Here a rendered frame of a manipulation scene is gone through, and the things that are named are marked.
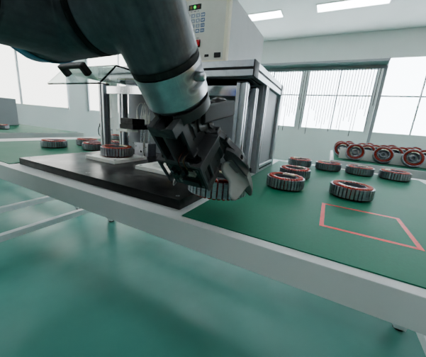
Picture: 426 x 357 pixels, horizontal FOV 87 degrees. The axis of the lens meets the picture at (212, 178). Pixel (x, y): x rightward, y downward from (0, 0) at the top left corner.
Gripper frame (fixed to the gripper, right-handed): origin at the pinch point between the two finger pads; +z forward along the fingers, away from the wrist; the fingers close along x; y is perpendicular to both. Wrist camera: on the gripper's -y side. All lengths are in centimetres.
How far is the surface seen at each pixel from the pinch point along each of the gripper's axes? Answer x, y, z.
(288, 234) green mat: 14.2, 4.2, 4.6
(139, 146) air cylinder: -51, -23, 23
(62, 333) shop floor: -68, 51, 66
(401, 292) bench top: 28.7, 9.4, 0.5
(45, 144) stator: -101, -12, 20
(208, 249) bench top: 2.0, 11.8, 3.8
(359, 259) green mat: 24.7, 5.7, 3.1
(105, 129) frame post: -68, -24, 17
